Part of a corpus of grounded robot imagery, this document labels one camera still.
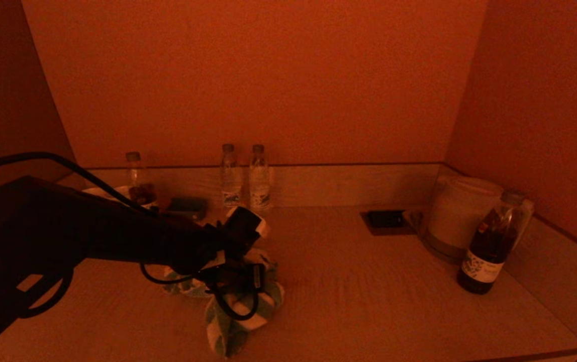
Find green white striped towel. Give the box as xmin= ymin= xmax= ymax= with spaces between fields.
xmin=163 ymin=246 xmax=285 ymax=358

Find black table socket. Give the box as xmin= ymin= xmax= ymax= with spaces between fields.
xmin=360 ymin=210 xmax=416 ymax=237

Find small dark rectangular box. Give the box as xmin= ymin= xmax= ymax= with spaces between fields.
xmin=167 ymin=197 xmax=208 ymax=222

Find clear water bottle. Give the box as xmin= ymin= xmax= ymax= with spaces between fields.
xmin=221 ymin=144 xmax=244 ymax=214
xmin=249 ymin=145 xmax=271 ymax=212

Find small bottle with red drink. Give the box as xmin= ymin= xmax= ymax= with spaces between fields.
xmin=126 ymin=152 xmax=158 ymax=208

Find white electric kettle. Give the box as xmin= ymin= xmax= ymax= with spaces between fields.
xmin=425 ymin=176 xmax=504 ymax=257

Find large bottle with dark drink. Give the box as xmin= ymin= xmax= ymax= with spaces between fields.
xmin=457 ymin=190 xmax=534 ymax=295

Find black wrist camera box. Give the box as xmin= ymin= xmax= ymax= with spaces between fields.
xmin=238 ymin=261 xmax=268 ymax=293

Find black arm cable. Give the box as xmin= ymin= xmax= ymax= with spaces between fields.
xmin=0 ymin=152 xmax=260 ymax=321

